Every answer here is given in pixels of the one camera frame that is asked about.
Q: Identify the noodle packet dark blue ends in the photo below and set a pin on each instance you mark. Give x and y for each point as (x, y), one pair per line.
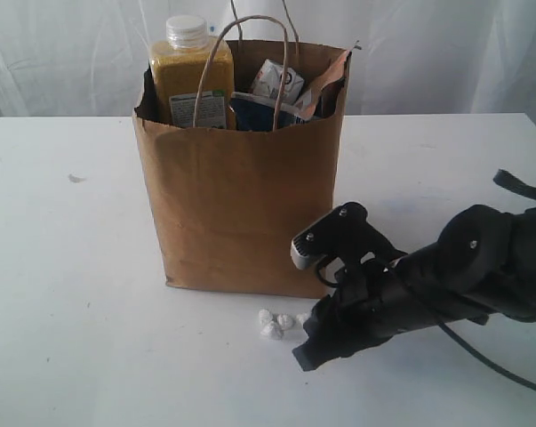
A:
(255, 113)

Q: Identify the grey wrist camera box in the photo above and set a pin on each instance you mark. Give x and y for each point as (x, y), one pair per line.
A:
(343, 233)

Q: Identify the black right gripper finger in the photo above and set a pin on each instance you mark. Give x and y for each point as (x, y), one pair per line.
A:
(328, 319)
(328, 342)

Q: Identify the brown red snack pouch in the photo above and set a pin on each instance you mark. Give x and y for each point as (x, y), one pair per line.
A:
(319, 99)

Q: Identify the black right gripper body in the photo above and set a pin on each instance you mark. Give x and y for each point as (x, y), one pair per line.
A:
(401, 299)

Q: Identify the small blue white milk carton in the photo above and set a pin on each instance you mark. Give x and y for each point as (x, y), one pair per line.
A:
(268, 80)

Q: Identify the brown paper bag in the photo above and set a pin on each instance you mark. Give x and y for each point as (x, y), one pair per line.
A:
(227, 203)

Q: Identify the yellow millet bottle white cap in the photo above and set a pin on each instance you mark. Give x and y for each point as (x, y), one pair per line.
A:
(177, 64)

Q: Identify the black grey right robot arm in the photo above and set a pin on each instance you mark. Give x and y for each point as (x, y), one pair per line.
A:
(483, 262)

